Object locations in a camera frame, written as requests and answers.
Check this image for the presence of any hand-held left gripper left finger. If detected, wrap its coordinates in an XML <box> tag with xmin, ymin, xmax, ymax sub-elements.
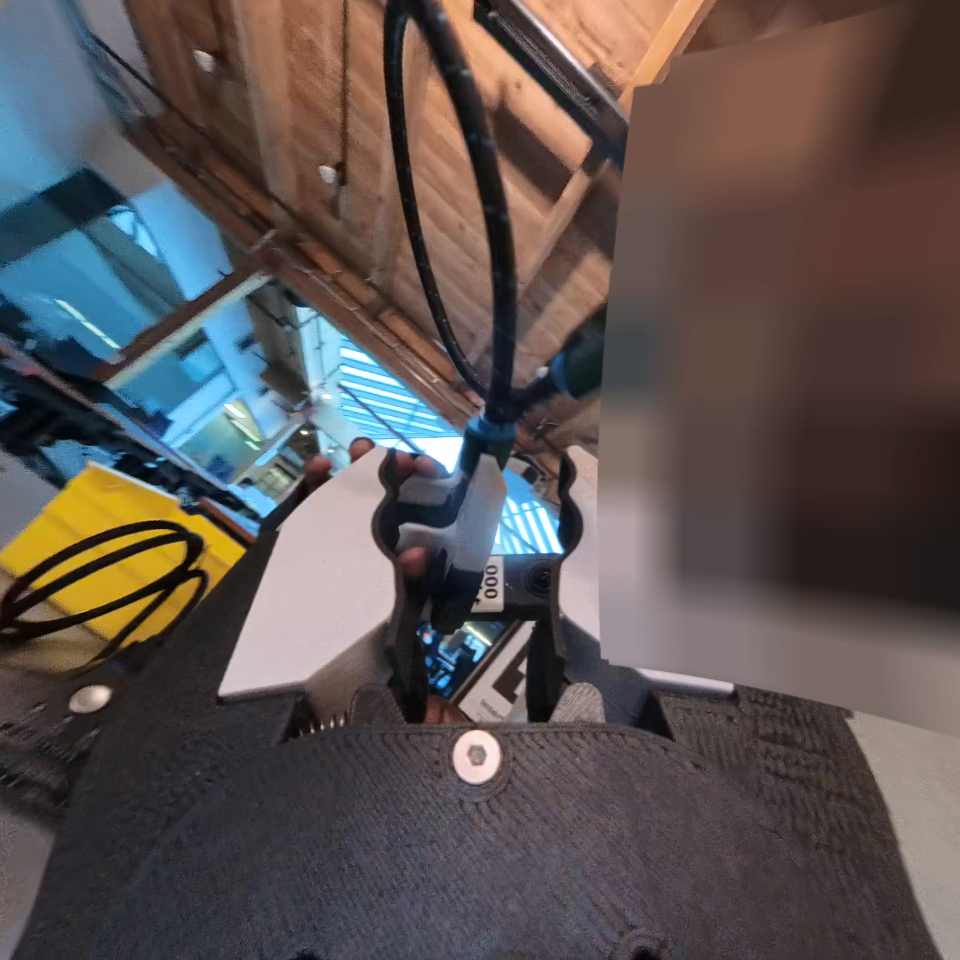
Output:
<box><xmin>217</xmin><ymin>448</ymin><xmax>430</xmax><ymax>725</ymax></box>

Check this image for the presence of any black framed marker sign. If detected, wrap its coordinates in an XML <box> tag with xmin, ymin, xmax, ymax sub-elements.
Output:
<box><xmin>453</xmin><ymin>618</ymin><xmax>543</xmax><ymax>725</ymax></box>

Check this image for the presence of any person's right hand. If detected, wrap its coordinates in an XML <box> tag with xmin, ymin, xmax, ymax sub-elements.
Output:
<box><xmin>303</xmin><ymin>438</ymin><xmax>451</xmax><ymax>582</ymax></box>

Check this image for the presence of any thin black cable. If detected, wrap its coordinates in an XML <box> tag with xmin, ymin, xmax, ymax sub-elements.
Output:
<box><xmin>0</xmin><ymin>519</ymin><xmax>210</xmax><ymax>665</ymax></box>

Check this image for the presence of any braided hdmi cable green plug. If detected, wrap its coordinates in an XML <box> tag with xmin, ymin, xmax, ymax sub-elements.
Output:
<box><xmin>382</xmin><ymin>0</ymin><xmax>605</xmax><ymax>483</ymax></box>

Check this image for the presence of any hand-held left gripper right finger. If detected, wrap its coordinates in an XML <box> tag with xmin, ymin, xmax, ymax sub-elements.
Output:
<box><xmin>525</xmin><ymin>446</ymin><xmax>735</xmax><ymax>725</ymax></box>

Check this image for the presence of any black device silver screw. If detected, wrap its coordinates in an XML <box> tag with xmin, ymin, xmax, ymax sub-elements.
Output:
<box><xmin>0</xmin><ymin>660</ymin><xmax>130</xmax><ymax>796</ymax></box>

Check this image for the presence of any yellow divided bin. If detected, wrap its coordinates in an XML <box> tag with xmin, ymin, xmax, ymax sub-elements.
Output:
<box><xmin>0</xmin><ymin>461</ymin><xmax>250</xmax><ymax>676</ymax></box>

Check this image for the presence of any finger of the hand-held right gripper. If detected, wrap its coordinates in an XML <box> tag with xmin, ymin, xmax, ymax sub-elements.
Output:
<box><xmin>450</xmin><ymin>456</ymin><xmax>509</xmax><ymax>573</ymax></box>
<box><xmin>396</xmin><ymin>474</ymin><xmax>460</xmax><ymax>558</ymax></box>

